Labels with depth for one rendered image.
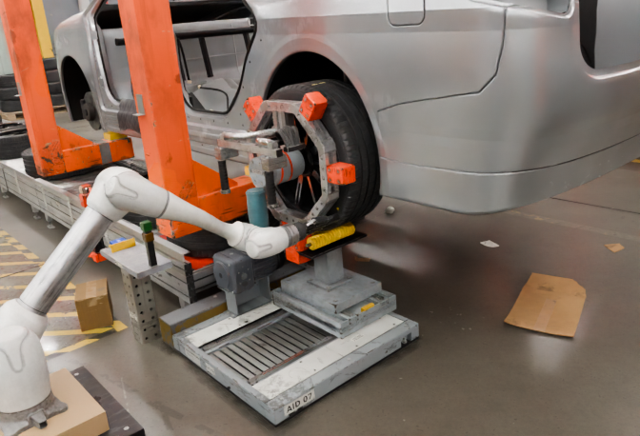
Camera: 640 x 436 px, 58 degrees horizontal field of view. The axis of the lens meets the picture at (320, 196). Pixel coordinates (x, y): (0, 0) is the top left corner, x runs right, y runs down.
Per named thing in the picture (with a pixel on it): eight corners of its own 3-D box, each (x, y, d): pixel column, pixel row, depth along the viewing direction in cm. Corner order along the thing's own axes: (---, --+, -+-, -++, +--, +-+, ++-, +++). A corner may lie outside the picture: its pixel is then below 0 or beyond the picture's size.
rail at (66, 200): (204, 289, 295) (197, 249, 288) (187, 296, 289) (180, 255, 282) (50, 202, 476) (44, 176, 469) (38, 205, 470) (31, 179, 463)
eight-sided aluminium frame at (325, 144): (343, 233, 241) (333, 103, 225) (330, 238, 237) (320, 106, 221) (266, 208, 281) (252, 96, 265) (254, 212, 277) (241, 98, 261)
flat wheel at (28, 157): (115, 160, 563) (110, 136, 556) (79, 179, 501) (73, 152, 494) (53, 163, 574) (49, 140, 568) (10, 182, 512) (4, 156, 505)
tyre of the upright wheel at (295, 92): (415, 148, 233) (322, 48, 259) (375, 161, 218) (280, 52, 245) (353, 245, 278) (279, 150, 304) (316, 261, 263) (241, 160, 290)
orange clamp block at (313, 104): (322, 118, 234) (329, 101, 228) (307, 122, 229) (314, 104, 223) (311, 108, 237) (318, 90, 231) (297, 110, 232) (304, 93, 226)
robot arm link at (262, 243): (288, 225, 221) (268, 223, 231) (254, 237, 211) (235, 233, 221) (292, 252, 223) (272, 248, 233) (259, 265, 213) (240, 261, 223)
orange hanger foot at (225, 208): (289, 201, 308) (282, 138, 298) (203, 229, 276) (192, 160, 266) (270, 196, 321) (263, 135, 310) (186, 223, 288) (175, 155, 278)
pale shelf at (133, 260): (173, 267, 262) (172, 260, 261) (138, 279, 252) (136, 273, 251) (133, 245, 294) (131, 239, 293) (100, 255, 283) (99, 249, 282)
